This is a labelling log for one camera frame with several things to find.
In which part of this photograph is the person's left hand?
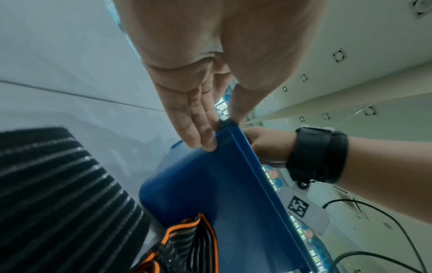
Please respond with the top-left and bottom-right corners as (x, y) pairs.
(113, 0), (330, 153)

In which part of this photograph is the person's right hand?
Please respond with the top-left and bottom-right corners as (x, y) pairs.
(242, 126), (298, 169)

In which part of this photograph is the blue plastic bin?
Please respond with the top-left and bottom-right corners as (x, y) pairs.
(139, 118), (320, 273)

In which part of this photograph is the orange-trimmed black wrap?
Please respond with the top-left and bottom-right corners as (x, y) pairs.
(133, 213), (220, 273)

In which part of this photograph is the white-striped wrap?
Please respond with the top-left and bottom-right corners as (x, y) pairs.
(0, 127), (151, 273)

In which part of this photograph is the person's right forearm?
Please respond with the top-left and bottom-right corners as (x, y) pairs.
(332, 135), (432, 228)

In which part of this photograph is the row of exercise balls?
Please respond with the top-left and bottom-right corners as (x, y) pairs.
(263, 165), (333, 273)

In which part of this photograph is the black wristband with white markers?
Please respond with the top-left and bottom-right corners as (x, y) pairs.
(286, 126), (349, 190)

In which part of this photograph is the barred window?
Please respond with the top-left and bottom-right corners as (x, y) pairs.
(215, 98), (230, 118)

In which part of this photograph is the ceiling air conditioner unit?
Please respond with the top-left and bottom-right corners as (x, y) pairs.
(332, 186), (364, 214)

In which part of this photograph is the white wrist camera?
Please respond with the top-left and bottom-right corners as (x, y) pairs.
(278, 186), (332, 235)

